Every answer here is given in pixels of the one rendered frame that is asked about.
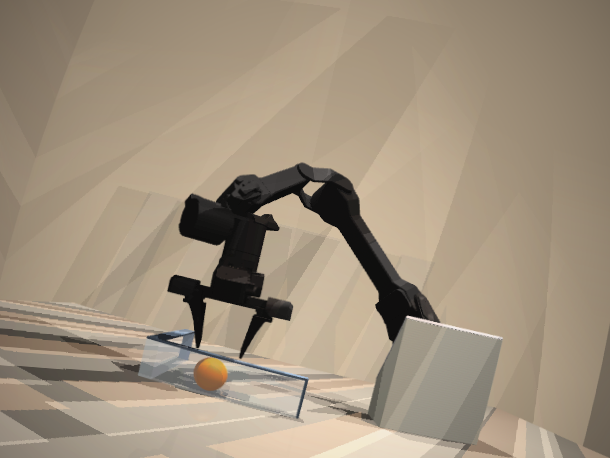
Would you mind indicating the clear low corner walls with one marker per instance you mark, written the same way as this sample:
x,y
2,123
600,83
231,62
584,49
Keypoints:
x,y
221,379

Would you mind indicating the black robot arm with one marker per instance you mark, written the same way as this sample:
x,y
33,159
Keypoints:
x,y
231,219

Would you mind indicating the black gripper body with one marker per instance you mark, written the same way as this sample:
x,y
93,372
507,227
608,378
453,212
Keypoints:
x,y
192,289

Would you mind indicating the clear blue wall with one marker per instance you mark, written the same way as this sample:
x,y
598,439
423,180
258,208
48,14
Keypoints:
x,y
174,334

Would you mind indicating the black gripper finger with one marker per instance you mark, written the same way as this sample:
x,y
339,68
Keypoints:
x,y
198,313
256,324

